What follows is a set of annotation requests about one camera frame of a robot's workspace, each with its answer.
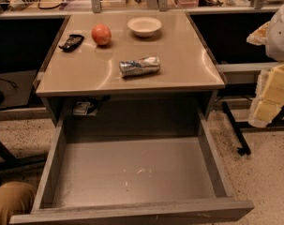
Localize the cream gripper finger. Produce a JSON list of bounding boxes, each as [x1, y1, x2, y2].
[[248, 64, 284, 128], [247, 22, 269, 46]]

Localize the silver blue redbull can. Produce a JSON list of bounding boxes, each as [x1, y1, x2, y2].
[[119, 56, 160, 78]]

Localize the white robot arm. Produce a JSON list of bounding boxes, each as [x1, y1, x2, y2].
[[247, 4, 284, 128]]

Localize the open grey top drawer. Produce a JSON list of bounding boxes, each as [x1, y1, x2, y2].
[[10, 112, 254, 225]]

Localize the white bowl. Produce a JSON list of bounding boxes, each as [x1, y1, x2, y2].
[[127, 17, 162, 38]]

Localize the red orange apple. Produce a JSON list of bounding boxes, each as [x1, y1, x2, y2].
[[91, 23, 112, 46]]

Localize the black crumpled snack bag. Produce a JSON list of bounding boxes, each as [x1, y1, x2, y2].
[[59, 34, 84, 53]]

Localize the white tag under table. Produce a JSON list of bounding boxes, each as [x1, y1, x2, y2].
[[73, 101, 90, 115]]

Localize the person's knee tan trousers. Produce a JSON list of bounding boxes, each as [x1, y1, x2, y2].
[[0, 181, 37, 225]]

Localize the black desk leg frame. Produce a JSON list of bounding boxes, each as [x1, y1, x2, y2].
[[222, 102, 284, 156]]

